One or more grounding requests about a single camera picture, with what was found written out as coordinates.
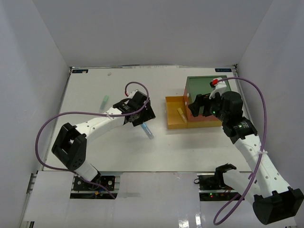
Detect blue highlighter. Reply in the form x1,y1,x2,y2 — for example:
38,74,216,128
141,123,154,139

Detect green highlighter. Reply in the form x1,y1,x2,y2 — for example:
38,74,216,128
99,95,109,112

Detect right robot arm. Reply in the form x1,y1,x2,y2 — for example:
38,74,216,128
188,91,304,225

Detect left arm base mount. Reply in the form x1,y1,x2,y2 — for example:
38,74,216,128
70,175,117,199

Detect stacked drawer box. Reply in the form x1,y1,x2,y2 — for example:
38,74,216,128
183,75,227,129

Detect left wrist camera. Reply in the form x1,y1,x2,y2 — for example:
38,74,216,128
125,89,139,98

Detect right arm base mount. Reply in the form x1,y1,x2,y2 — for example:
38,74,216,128
193,163,237,201

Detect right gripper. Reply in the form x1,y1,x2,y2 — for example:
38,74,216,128
188,89,228,123

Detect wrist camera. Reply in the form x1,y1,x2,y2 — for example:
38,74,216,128
209,77,227,99
125,89,139,98

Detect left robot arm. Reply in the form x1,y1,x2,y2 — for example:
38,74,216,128
51,90,155,190

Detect yellow bottom drawer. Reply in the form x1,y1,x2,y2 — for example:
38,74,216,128
165,96,188,130

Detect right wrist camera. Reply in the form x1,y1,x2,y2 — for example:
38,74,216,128
209,77,227,99

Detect yellow highlighter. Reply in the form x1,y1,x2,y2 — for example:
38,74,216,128
177,108,188,123

